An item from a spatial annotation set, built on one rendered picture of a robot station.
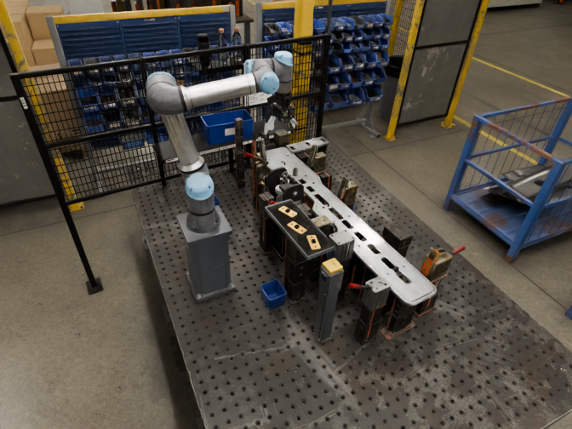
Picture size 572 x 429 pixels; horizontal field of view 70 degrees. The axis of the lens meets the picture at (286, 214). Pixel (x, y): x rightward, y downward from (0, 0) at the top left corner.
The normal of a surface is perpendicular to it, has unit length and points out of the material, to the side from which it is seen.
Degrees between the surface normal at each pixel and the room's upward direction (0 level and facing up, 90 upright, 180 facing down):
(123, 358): 0
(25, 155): 95
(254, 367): 0
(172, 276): 0
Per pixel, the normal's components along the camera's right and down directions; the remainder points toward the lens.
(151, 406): 0.04, -0.78
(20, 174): 0.45, 0.56
